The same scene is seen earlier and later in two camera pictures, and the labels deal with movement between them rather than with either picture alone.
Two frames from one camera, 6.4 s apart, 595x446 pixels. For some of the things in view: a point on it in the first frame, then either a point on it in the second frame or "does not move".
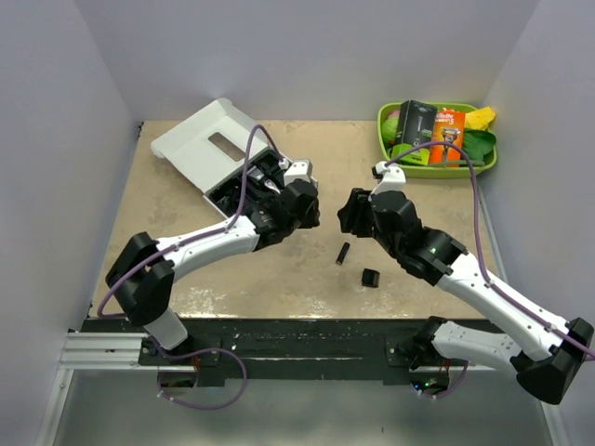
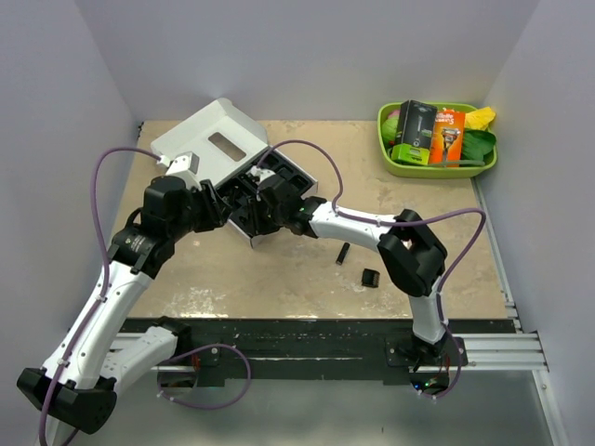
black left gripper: [312, 219] -> [217, 210]
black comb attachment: [370, 278] does not move
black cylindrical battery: [340, 258] does not move
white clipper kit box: [215, 151] does not move
